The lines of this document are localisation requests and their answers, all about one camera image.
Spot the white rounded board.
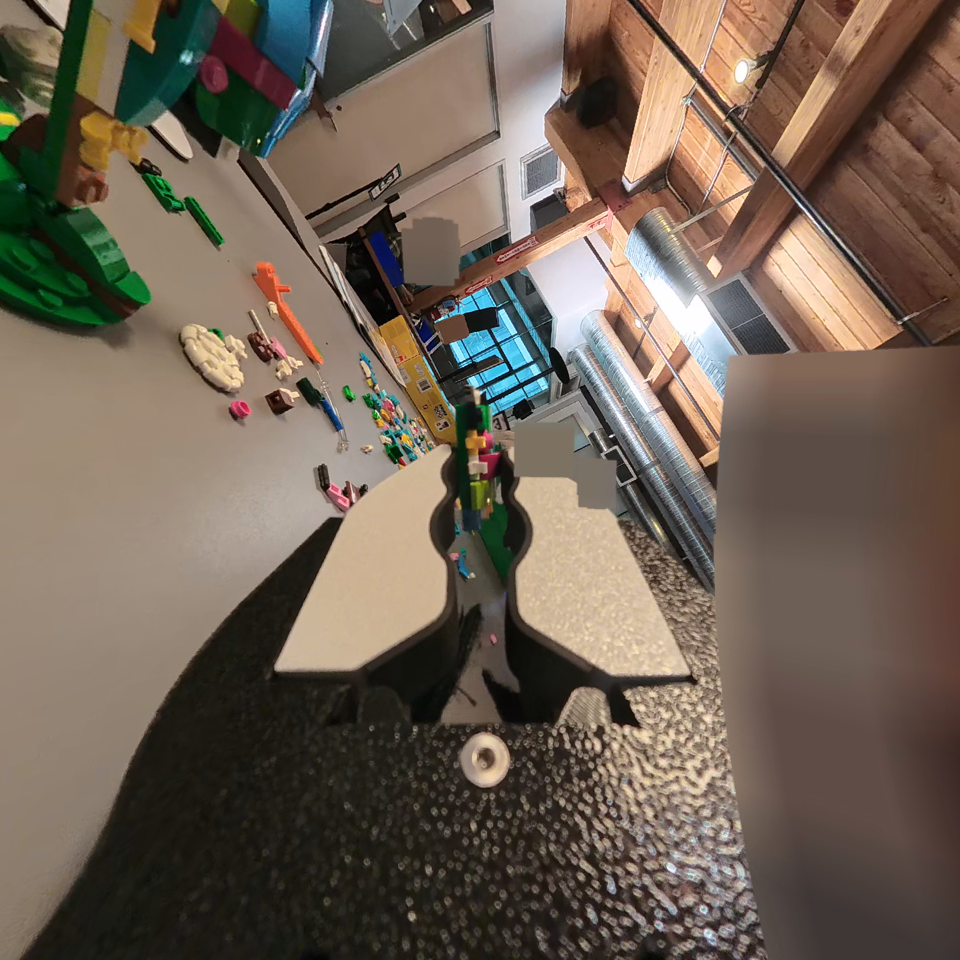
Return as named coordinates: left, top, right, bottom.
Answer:
left=148, top=118, right=196, bottom=162

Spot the wall vent grille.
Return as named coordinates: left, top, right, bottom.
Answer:
left=521, top=146, right=562, bottom=200

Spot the white round lego plate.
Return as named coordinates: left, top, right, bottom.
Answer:
left=178, top=322, right=247, bottom=393

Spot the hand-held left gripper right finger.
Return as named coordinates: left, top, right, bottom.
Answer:
left=497, top=448, right=693, bottom=726

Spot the pile of small lego pieces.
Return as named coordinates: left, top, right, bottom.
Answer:
left=358, top=352, right=444, bottom=466

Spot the blue panel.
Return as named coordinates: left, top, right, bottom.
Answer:
left=371, top=228, right=410, bottom=286

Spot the wooden beam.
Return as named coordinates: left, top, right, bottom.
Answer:
left=408, top=196, right=616, bottom=315

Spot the metal duct vent grille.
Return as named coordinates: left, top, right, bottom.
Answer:
left=705, top=273, right=796, bottom=355

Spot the large exterior window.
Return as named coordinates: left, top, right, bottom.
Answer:
left=442, top=273, right=560, bottom=425

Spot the green and black lego piece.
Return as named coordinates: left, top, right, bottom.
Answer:
left=137, top=157, right=186, bottom=216

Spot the green baseplate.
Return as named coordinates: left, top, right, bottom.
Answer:
left=480, top=517, right=519, bottom=586

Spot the large green lego model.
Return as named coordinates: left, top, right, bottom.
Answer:
left=0, top=0, right=335, bottom=329

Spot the black ceiling speaker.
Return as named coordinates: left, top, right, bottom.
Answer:
left=576, top=78, right=620, bottom=129

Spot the dark wooden furniture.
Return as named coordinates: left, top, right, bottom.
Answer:
left=345, top=206, right=421, bottom=320

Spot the silver spiral air duct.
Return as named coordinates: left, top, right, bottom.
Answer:
left=624, top=206, right=725, bottom=376
left=568, top=345, right=714, bottom=594
left=581, top=309, right=720, bottom=541

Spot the interior glass window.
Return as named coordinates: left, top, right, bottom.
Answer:
left=311, top=0, right=496, bottom=102

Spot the green lego plate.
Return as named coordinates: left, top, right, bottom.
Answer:
left=183, top=196, right=226, bottom=249

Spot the orange lego brick separator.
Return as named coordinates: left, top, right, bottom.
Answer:
left=251, top=261, right=325, bottom=367

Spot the yellow lego box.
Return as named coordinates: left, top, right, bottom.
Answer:
left=378, top=315, right=459, bottom=444

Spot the black ceiling pipe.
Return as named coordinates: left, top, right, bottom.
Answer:
left=626, top=0, right=935, bottom=346
left=753, top=0, right=811, bottom=72

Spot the white instruction booklet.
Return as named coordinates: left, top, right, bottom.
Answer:
left=318, top=243, right=380, bottom=342

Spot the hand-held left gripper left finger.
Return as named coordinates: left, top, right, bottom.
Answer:
left=272, top=447, right=462, bottom=726

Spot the small multicolour lego assembly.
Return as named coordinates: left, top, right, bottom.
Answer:
left=452, top=384, right=507, bottom=535

